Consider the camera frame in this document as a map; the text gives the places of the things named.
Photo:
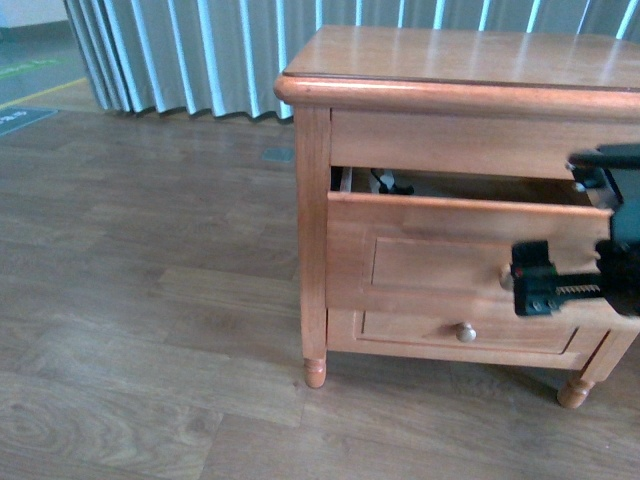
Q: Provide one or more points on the wooden drawer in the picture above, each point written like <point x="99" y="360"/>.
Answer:
<point x="446" y="250"/>
<point x="548" y="344"/>

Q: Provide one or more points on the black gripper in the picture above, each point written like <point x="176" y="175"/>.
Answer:
<point x="609" y="174"/>

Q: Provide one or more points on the grey pleated curtain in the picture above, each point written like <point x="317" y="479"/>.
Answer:
<point x="224" y="56"/>

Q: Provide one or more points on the grey metal floor outlet plate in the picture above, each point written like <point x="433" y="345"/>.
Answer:
<point x="278" y="154"/>

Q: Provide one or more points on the wooden nightstand cabinet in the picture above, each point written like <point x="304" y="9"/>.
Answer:
<point x="453" y="102"/>

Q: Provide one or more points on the white charger with black cable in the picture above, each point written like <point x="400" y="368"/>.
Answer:
<point x="383" y="182"/>

